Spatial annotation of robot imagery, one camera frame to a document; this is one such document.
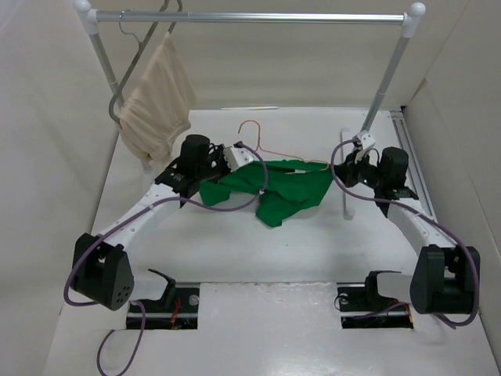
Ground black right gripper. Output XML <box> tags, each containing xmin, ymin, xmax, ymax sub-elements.
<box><xmin>333</xmin><ymin>149</ymin><xmax>387</xmax><ymax>190</ymax></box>

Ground pink wire hanger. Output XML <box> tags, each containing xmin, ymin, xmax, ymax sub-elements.
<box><xmin>237</xmin><ymin>119</ymin><xmax>330</xmax><ymax>171</ymax></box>

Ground green t shirt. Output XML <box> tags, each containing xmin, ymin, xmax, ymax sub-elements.
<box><xmin>200</xmin><ymin>160</ymin><xmax>333</xmax><ymax>228</ymax></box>

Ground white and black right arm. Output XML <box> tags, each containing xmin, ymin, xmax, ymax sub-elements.
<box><xmin>331</xmin><ymin>147</ymin><xmax>480</xmax><ymax>327</ymax></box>

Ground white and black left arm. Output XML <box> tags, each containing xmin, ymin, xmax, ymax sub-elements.
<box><xmin>63</xmin><ymin>135</ymin><xmax>251</xmax><ymax>311</ymax></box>

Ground beige garment on hanger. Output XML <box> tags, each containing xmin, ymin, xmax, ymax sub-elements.
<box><xmin>118</xmin><ymin>32</ymin><xmax>196</xmax><ymax>164</ymax></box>

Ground white and metal clothes rack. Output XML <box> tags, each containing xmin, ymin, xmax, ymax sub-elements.
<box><xmin>73</xmin><ymin>0</ymin><xmax>427</xmax><ymax>219</ymax></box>

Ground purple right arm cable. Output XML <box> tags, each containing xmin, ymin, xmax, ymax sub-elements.
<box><xmin>330</xmin><ymin>140</ymin><xmax>481</xmax><ymax>328</ymax></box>

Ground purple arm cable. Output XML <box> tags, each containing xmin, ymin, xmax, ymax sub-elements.
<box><xmin>64</xmin><ymin>143</ymin><xmax>269</xmax><ymax>376</ymax></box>
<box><xmin>330</xmin><ymin>140</ymin><xmax>481</xmax><ymax>328</ymax></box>

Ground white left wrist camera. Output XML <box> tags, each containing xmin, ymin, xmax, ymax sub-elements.
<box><xmin>223</xmin><ymin>146</ymin><xmax>254</xmax><ymax>172</ymax></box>

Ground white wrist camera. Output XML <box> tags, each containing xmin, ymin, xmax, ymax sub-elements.
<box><xmin>223</xmin><ymin>146</ymin><xmax>254</xmax><ymax>172</ymax></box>
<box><xmin>353</xmin><ymin>131</ymin><xmax>376</xmax><ymax>164</ymax></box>

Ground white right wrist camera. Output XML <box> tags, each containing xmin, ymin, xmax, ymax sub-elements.
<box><xmin>353</xmin><ymin>131</ymin><xmax>376</xmax><ymax>164</ymax></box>

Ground aluminium rail at right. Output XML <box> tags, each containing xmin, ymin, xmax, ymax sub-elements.
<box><xmin>390</xmin><ymin>110</ymin><xmax>435</xmax><ymax>218</ymax></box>

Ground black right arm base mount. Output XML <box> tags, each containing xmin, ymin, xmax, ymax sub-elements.
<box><xmin>334</xmin><ymin>270</ymin><xmax>414</xmax><ymax>330</ymax></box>

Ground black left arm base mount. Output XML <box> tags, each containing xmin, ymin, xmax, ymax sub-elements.
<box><xmin>125</xmin><ymin>269</ymin><xmax>200</xmax><ymax>331</ymax></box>

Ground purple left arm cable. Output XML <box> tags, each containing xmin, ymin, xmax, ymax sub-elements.
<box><xmin>64</xmin><ymin>143</ymin><xmax>269</xmax><ymax>376</ymax></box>

